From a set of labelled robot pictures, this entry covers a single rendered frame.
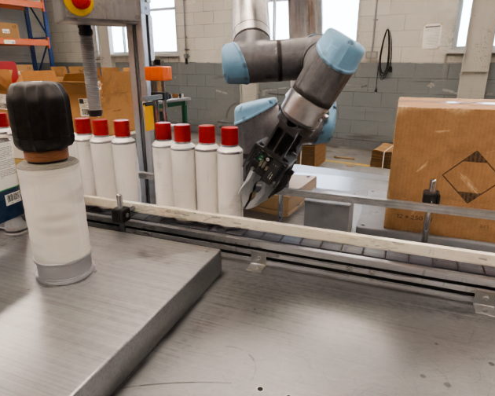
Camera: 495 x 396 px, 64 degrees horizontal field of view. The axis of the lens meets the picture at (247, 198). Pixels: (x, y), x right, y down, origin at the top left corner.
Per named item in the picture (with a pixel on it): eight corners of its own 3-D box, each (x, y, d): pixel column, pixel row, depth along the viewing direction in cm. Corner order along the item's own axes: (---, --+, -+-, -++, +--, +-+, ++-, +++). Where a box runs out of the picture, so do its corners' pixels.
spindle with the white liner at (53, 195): (22, 280, 63) (-19, 82, 53) (65, 255, 71) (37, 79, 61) (66, 291, 60) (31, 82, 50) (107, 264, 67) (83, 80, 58)
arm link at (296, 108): (298, 85, 72) (335, 109, 71) (285, 107, 74) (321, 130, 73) (287, 87, 66) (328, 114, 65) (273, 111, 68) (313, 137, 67)
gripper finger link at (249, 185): (223, 206, 77) (245, 168, 73) (235, 197, 83) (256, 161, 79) (236, 215, 77) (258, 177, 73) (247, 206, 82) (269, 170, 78)
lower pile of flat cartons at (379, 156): (368, 166, 487) (370, 148, 481) (380, 158, 531) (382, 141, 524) (425, 174, 455) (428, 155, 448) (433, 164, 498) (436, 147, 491)
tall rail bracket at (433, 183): (414, 268, 76) (426, 185, 71) (413, 252, 83) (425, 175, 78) (432, 271, 75) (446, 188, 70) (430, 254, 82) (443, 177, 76)
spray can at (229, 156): (214, 227, 83) (210, 127, 76) (226, 218, 87) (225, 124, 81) (236, 232, 80) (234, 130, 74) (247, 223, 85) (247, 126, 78)
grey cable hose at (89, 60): (85, 116, 100) (73, 25, 93) (95, 115, 103) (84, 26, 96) (96, 117, 98) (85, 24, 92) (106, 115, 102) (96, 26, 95)
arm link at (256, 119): (237, 146, 116) (233, 98, 112) (284, 144, 115) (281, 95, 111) (234, 155, 104) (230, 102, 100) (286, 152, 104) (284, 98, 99)
